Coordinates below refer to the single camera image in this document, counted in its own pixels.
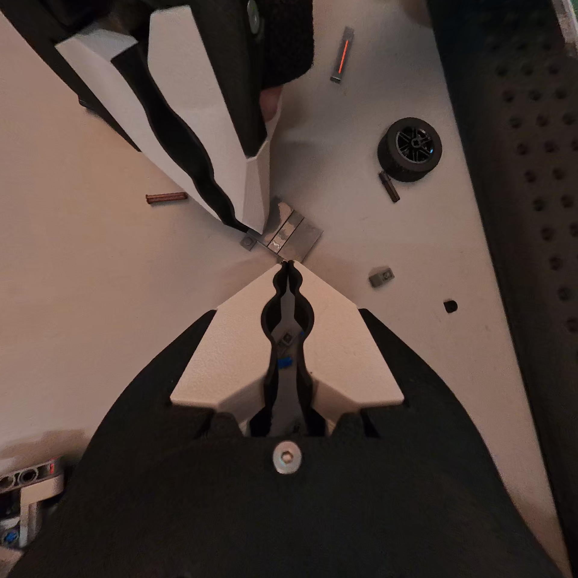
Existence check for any black lego wheel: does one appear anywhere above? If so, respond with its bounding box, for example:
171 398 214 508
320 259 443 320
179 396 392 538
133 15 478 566
377 117 443 183

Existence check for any person's right hand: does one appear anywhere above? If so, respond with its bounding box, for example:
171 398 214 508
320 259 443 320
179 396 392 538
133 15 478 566
259 84 286 123

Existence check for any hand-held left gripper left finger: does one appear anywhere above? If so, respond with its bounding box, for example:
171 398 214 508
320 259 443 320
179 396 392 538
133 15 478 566
170 262 289 436

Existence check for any dark grey lego axle pin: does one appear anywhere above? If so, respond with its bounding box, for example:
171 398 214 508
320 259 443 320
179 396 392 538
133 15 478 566
378 171 401 203

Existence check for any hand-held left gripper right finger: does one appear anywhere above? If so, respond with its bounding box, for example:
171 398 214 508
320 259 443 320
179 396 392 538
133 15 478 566
288 260 406 436

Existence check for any grey tile with orange stripe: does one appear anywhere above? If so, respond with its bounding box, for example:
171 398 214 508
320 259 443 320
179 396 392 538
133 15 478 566
330 26 355 84

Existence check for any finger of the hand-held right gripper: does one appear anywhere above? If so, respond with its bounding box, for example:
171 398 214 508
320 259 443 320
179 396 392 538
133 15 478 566
55 30 249 233
135 5 272 236

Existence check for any grey lego tile assembly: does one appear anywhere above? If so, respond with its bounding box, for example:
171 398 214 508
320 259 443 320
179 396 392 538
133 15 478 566
241 195 324 263

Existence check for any grey lego car model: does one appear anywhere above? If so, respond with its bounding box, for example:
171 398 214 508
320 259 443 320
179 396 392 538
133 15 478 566
0 456 68 551

